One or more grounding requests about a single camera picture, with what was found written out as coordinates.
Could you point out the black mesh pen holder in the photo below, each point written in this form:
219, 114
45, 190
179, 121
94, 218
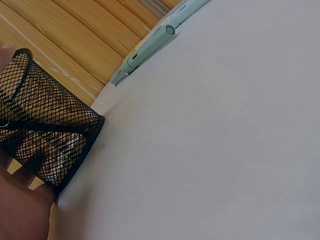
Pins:
50, 120

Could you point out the white mat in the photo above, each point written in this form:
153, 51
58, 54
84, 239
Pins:
200, 130

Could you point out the person's left hand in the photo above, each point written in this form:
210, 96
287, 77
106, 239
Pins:
22, 215

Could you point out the black pen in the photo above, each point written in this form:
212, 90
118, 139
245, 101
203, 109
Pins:
37, 127

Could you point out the light green pen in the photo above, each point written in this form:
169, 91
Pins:
186, 11
147, 48

